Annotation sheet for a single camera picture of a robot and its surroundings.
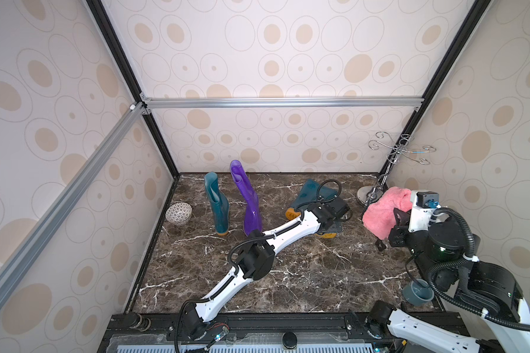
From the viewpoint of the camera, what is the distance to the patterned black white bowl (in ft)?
3.32

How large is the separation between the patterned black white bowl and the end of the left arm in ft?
1.98

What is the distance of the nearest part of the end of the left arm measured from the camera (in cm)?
68
